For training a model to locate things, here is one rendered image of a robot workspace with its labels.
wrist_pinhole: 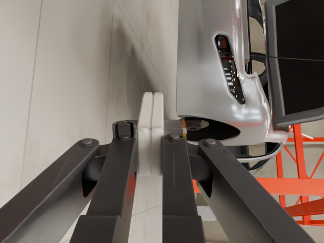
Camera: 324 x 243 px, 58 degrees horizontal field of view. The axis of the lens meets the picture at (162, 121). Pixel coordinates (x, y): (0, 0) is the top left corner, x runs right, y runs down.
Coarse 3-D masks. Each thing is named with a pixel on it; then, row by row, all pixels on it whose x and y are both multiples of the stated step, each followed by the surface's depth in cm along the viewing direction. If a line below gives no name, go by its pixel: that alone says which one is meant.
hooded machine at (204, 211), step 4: (200, 208) 1271; (204, 208) 1268; (208, 208) 1264; (200, 212) 1268; (204, 212) 1264; (208, 212) 1261; (212, 212) 1258; (204, 216) 1261; (208, 216) 1258; (212, 216) 1255; (204, 220) 1258; (208, 220) 1255; (212, 220) 1252
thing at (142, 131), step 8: (144, 96) 21; (152, 96) 21; (144, 104) 19; (144, 112) 18; (144, 120) 17; (136, 128) 16; (144, 128) 16; (136, 136) 16; (144, 136) 16; (144, 144) 16; (144, 152) 16; (144, 160) 16; (144, 168) 17
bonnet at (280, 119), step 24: (288, 0) 334; (312, 0) 313; (288, 24) 328; (312, 24) 307; (288, 48) 320; (312, 48) 301; (288, 72) 313; (312, 72) 294; (288, 96) 305; (312, 96) 288; (288, 120) 294; (312, 120) 280
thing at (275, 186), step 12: (192, 180) 322; (264, 180) 308; (276, 180) 306; (288, 180) 304; (300, 180) 302; (312, 180) 300; (276, 192) 302; (288, 192) 300; (300, 192) 298; (312, 192) 296
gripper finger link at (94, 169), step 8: (128, 120) 19; (136, 120) 19; (136, 144) 16; (104, 152) 15; (136, 152) 16; (96, 160) 15; (104, 160) 15; (136, 160) 16; (88, 168) 15; (96, 168) 15; (136, 168) 16; (88, 176) 15; (96, 176) 15
